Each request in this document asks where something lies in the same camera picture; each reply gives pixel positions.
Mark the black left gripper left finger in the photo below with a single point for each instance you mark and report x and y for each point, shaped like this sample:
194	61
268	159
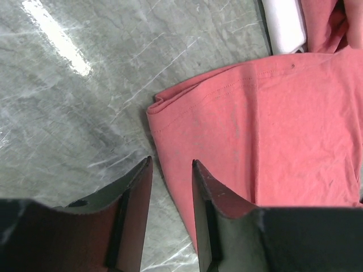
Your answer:
103	231

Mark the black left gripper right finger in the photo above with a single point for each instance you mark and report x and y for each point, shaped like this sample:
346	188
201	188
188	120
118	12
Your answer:
233	234

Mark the folded white t-shirt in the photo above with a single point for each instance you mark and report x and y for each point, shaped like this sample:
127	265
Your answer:
286	26

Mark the red t-shirt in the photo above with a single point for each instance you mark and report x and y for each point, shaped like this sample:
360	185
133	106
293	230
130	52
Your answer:
278	131

